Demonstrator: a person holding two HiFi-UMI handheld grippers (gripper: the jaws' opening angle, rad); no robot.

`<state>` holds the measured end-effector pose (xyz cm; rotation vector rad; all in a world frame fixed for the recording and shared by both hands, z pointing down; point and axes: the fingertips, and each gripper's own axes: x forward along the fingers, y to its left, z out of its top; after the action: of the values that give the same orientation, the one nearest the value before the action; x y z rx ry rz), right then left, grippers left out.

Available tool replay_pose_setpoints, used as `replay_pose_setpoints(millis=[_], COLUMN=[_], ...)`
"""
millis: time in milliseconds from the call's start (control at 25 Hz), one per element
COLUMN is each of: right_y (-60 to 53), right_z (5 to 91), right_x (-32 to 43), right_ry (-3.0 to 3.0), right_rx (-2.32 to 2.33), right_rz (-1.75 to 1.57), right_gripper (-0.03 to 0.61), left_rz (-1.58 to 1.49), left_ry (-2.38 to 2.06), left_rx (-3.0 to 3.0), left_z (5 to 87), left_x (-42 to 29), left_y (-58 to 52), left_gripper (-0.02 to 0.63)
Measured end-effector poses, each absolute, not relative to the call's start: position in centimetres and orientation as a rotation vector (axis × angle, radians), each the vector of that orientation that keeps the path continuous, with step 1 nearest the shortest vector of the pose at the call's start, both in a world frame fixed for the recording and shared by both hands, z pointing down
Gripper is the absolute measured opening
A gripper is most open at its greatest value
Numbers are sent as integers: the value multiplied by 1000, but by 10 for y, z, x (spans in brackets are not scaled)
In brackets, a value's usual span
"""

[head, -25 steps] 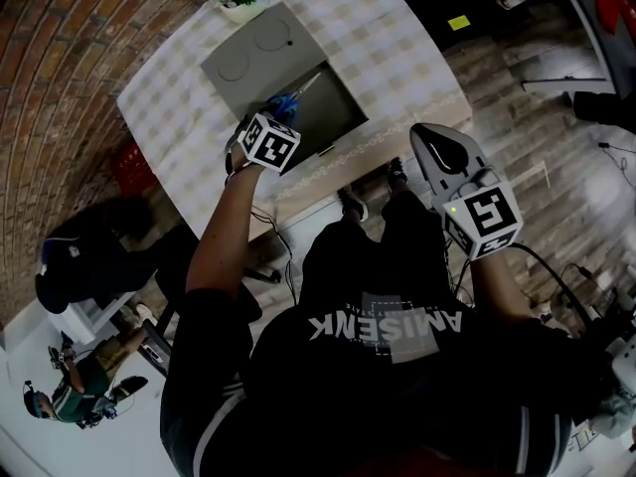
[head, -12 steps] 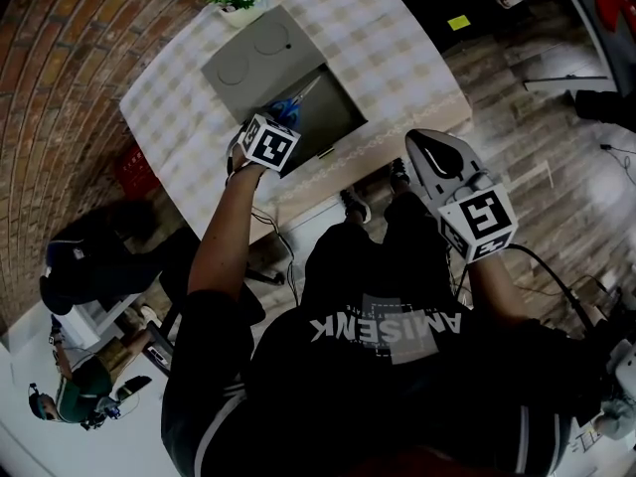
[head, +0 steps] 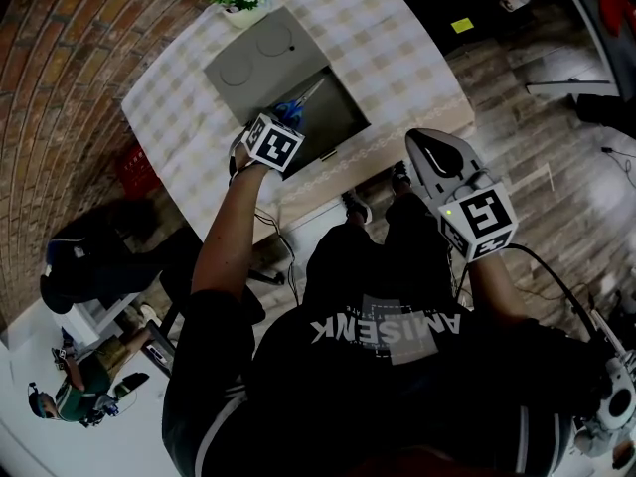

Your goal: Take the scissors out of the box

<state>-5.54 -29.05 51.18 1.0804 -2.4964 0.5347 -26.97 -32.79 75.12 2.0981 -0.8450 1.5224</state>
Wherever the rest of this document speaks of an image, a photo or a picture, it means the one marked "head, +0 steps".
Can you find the red plastic crate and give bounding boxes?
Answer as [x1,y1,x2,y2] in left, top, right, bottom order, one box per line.
[116,142,163,198]

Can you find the red object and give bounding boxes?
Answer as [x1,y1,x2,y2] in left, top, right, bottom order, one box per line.
[597,0,636,39]

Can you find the grey white camera device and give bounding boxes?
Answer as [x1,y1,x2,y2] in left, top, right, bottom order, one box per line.
[569,349,636,460]

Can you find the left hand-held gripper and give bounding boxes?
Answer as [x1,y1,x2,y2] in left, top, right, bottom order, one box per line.
[240,112,305,174]

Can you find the white flower pot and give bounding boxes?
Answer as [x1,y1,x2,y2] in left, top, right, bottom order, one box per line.
[221,0,273,30]

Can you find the checkered tablecloth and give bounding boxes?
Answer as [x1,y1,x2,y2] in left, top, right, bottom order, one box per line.
[121,0,476,243]

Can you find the person's right shoe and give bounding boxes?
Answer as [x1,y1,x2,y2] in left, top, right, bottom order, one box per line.
[390,160,413,191]

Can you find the person's right forearm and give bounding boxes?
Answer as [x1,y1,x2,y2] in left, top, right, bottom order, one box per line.
[464,249,529,323]

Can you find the person's left forearm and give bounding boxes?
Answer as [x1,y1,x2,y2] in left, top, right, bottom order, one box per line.
[191,152,280,307]

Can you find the person's left shoe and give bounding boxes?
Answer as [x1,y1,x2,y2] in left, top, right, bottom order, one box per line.
[340,190,374,226]

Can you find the thin floor cable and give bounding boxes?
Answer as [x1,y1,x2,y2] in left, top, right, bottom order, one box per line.
[600,145,636,189]

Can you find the grey box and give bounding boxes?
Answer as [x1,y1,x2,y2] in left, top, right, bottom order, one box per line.
[203,6,373,181]

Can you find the grey flat board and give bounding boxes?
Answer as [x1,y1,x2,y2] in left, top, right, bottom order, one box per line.
[525,79,618,98]

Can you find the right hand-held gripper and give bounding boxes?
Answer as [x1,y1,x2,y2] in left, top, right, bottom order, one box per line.
[404,127,519,263]

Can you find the person's black shorts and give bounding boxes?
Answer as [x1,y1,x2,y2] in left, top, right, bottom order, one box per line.
[301,190,456,320]

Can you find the person's black printed t-shirt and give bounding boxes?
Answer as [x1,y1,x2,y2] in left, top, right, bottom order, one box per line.
[161,285,613,477]

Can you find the blue-handled scissors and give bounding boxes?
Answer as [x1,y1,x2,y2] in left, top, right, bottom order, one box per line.
[271,78,327,130]

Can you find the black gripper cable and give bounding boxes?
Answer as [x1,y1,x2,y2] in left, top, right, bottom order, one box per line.
[504,242,598,343]

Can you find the person's shoe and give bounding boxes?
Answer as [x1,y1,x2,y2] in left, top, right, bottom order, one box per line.
[340,190,374,226]
[390,160,413,191]

